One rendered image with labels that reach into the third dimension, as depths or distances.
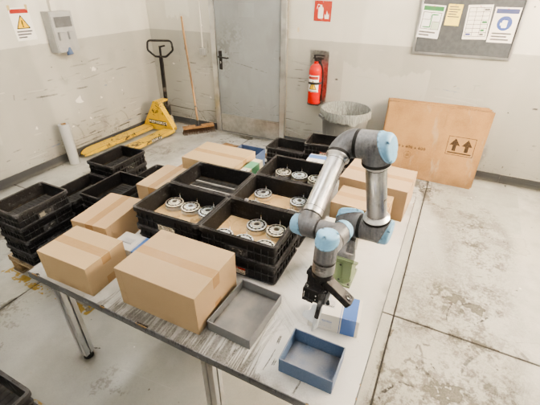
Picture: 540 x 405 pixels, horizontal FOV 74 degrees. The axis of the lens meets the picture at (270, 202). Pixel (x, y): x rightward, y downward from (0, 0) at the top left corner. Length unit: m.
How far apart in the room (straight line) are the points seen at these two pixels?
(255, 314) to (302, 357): 0.27
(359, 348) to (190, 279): 0.71
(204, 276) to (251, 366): 0.38
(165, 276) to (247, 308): 0.38
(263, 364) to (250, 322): 0.20
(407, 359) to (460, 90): 2.91
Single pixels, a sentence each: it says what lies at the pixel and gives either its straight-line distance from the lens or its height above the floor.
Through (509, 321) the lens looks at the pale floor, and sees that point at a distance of 2.95.
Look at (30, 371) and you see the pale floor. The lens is 2.65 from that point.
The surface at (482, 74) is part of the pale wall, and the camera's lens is 4.39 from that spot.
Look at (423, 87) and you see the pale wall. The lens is 4.43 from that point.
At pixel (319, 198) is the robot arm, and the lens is 1.32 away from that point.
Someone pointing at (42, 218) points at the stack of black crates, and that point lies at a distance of 2.98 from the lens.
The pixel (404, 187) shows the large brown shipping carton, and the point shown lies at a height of 0.90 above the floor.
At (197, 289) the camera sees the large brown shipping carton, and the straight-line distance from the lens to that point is 1.44.
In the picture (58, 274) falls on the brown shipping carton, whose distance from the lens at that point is 1.94.
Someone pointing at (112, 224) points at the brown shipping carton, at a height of 0.85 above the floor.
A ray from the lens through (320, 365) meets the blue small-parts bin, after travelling 1.46.
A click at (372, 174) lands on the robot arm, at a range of 1.47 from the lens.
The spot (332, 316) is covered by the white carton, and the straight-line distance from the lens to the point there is 1.50.
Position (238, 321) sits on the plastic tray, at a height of 0.70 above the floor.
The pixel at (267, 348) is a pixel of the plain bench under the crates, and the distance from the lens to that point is 1.50.
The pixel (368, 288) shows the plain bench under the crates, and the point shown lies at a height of 0.70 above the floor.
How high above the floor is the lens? 1.90
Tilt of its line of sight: 32 degrees down
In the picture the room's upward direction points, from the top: straight up
